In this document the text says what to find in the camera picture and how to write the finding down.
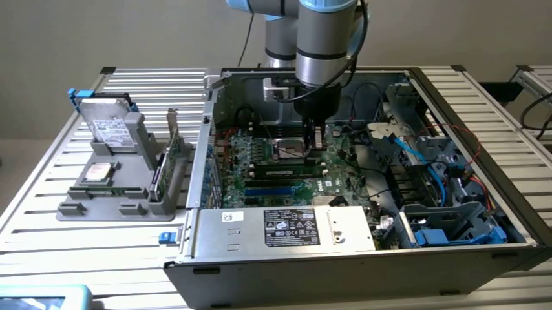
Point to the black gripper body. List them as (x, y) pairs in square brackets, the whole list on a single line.
[(317, 103)]

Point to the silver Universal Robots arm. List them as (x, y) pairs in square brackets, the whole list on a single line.
[(321, 38)]

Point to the green RAM stick with label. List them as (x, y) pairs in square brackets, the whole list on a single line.
[(285, 171)]

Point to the green RAM stick bare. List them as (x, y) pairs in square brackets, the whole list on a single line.
[(110, 191)]

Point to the green Dell motherboard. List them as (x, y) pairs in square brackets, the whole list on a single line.
[(345, 184)]

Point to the blue expansion slot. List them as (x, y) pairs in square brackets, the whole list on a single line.
[(269, 192)]

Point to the green graphics card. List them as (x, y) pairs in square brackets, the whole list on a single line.
[(170, 158)]

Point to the silver power supply unit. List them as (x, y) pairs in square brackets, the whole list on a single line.
[(250, 237)]

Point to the grey metal disk bay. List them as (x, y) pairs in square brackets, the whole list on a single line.
[(444, 213)]

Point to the blue plastic disk tray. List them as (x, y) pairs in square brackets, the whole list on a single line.
[(436, 237)]

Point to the black box between tables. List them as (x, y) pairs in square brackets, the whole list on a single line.
[(498, 92)]

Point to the open black PC case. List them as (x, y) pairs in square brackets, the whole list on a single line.
[(328, 277)]

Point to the blue plastic clip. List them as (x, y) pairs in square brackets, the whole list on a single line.
[(169, 238)]

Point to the silver hard disk with label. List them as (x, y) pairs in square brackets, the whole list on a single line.
[(106, 122)]

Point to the grey plastic parts rack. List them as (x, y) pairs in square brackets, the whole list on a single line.
[(117, 210)]

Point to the silver CPU chip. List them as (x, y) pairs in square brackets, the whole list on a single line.
[(98, 172)]

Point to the neighbouring slatted metal table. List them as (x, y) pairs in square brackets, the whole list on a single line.
[(536, 80)]

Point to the teal device with screen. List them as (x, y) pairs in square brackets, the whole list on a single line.
[(40, 298)]

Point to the CPU socket with metal frame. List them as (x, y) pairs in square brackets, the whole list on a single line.
[(286, 148)]

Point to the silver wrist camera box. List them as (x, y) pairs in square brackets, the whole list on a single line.
[(276, 88)]

